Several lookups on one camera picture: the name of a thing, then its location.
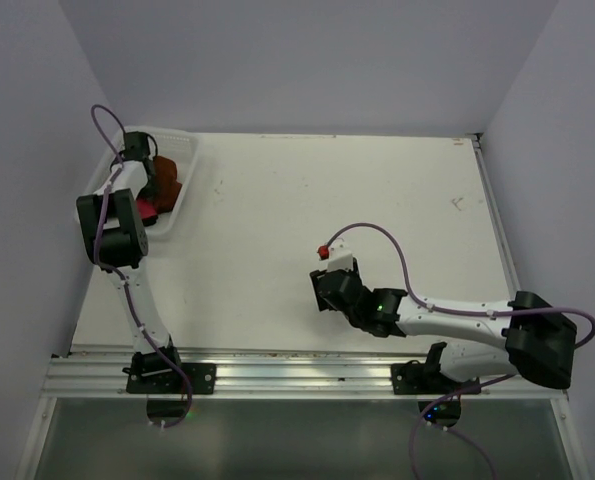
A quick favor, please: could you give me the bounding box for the brown towel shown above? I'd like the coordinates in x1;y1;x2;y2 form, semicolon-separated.
153;155;182;214

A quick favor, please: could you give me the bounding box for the pink towel black trim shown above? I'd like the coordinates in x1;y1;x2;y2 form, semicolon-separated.
136;198;158;225

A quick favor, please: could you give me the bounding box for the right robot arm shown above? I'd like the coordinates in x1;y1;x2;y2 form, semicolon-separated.
310;266;577;393

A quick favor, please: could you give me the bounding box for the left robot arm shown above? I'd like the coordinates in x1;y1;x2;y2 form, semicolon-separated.
76;131;185;393

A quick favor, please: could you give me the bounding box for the white plastic basket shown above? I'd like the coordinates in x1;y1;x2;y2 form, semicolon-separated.
80;125;202;242

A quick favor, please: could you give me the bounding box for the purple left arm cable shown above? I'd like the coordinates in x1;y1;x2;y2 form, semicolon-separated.
91;104;194;426

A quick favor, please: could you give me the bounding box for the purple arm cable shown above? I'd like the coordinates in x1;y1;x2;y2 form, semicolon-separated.
91;104;194;426
326;222;595;480

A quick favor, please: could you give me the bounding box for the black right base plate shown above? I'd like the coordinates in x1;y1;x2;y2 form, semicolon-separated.
390;360;481;395

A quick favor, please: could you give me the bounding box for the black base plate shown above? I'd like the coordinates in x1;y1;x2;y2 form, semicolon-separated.
390;360;481;395
122;363;217;395

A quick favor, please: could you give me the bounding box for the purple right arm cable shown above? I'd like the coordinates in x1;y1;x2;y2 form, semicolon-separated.
326;222;595;480

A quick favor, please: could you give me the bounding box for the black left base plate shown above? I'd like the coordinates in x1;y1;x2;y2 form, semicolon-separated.
122;363;217;395

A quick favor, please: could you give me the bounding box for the aluminium mounting rail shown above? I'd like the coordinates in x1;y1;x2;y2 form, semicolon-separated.
39;349;568;400

